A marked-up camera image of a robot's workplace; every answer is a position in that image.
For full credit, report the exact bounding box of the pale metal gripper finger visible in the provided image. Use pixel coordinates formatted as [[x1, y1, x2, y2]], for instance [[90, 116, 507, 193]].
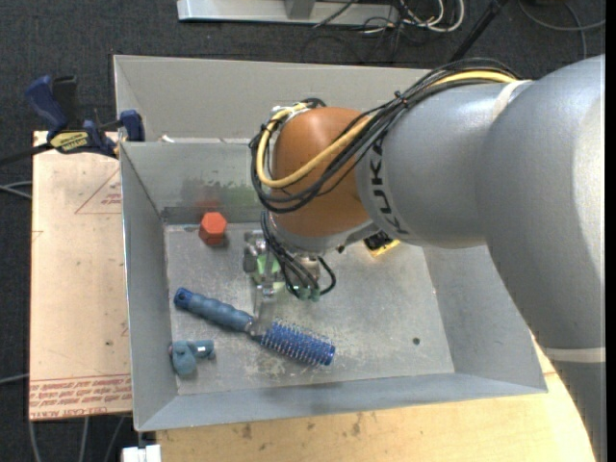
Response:
[[252, 280, 279, 338], [242, 231, 270, 283]]

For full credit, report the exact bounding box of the blue hairbrush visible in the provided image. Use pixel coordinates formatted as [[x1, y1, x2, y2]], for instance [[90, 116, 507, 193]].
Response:
[[173, 286, 337, 368]]

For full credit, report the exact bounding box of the red hexagonal block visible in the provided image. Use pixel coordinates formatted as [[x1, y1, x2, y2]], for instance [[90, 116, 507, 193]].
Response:
[[197, 211, 229, 247]]

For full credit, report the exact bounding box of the yellow and black box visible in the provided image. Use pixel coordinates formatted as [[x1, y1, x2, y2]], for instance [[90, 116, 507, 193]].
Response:
[[363, 231, 402, 259]]

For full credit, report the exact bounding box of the grey metal bin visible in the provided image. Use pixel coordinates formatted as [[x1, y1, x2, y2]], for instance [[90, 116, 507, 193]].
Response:
[[113, 54, 550, 433]]

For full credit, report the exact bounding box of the blue-grey toy figure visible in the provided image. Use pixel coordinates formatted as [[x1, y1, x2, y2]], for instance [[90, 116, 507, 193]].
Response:
[[167, 339, 217, 379]]

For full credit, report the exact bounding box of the brown cardboard board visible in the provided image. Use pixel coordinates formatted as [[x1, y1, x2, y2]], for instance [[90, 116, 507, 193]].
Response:
[[28, 130, 134, 423]]

